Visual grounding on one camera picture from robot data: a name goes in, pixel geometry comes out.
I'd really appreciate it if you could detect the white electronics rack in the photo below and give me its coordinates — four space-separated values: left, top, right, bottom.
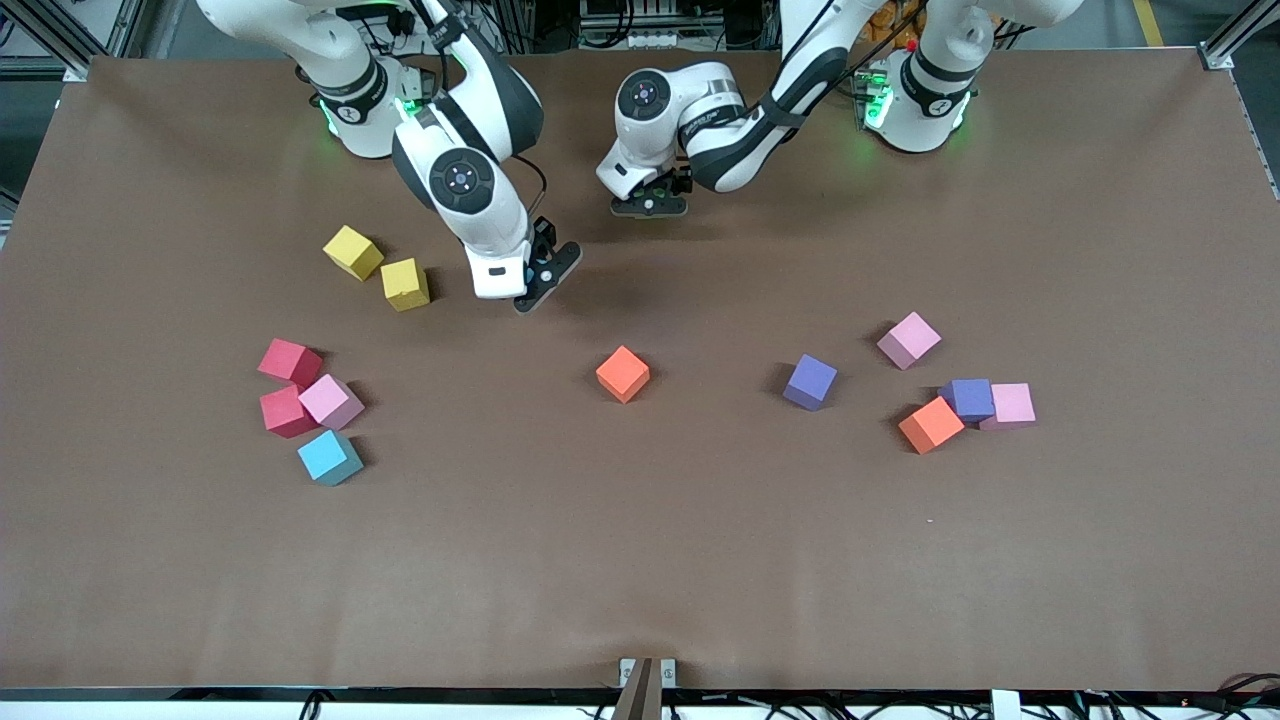
580 0 776 51

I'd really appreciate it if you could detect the brown tapered pole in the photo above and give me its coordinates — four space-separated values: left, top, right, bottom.
612 657 665 720

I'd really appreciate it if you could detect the pile of orange fruits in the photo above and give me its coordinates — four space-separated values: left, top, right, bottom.
868 8 917 51

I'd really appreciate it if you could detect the light cyan foam cube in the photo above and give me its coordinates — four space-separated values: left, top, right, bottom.
297 429 365 488

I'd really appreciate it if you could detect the aluminium frame profile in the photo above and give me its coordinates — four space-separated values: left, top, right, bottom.
1200 0 1280 71
0 0 151 81

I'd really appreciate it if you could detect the yellow foam cube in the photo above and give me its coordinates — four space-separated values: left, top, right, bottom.
380 257 432 313
322 224 385 282

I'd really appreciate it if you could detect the orange foam cube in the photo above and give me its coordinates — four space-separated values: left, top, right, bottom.
897 396 967 456
595 345 652 405

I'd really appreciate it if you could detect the small metal bracket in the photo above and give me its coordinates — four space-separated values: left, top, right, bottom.
619 657 678 691

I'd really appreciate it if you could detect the red foam cube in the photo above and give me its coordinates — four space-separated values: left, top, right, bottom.
257 338 324 389
260 384 321 440

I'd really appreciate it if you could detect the brown table cover sheet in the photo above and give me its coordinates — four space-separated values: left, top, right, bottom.
0 48 1280 693

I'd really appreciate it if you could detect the pink foam cube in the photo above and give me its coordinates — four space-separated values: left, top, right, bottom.
298 373 366 432
980 382 1038 432
877 311 943 372

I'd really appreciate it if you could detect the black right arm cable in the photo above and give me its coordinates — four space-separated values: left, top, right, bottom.
510 150 549 223

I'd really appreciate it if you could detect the purple foam cube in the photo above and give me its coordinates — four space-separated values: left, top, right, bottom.
782 353 840 413
940 378 997 425

